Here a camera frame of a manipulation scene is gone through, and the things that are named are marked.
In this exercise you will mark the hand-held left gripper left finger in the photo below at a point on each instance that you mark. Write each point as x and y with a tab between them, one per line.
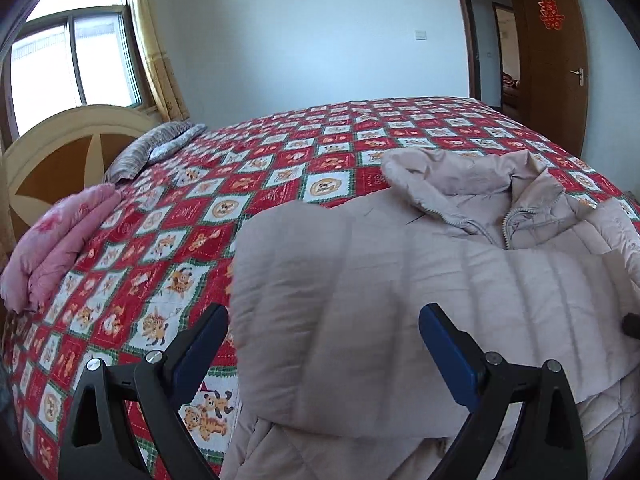
200	355

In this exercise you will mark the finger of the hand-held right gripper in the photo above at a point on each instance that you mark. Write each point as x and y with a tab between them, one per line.
632	325

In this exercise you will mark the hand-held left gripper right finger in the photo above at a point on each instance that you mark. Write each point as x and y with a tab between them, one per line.
447	355

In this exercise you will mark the pale pink puffer jacket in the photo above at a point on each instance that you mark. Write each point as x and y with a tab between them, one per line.
350	285

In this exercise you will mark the pink folded quilt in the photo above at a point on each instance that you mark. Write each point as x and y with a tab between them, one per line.
55	240

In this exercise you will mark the red checkered printed bed sheet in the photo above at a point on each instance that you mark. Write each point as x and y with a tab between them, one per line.
250	175

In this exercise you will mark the grey striped pillow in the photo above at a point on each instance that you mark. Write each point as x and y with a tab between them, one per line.
150	147

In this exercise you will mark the cream and brown wooden headboard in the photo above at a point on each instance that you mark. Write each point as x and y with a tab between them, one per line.
65	160

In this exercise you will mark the brown wooden door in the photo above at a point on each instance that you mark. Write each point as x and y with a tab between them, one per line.
550	85

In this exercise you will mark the red patterned blanket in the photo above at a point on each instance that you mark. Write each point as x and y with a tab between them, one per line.
511	87

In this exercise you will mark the yellow patterned curtain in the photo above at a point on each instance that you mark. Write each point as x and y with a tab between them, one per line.
160	70

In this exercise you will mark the red paper door decoration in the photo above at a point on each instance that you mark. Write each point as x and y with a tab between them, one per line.
550	12

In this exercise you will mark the sliding glass window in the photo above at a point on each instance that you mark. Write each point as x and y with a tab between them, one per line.
45	70

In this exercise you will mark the dark brown door frame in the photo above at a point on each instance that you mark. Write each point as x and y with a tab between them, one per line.
472	60

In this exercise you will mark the white wall switch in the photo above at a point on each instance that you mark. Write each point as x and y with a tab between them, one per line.
421	35

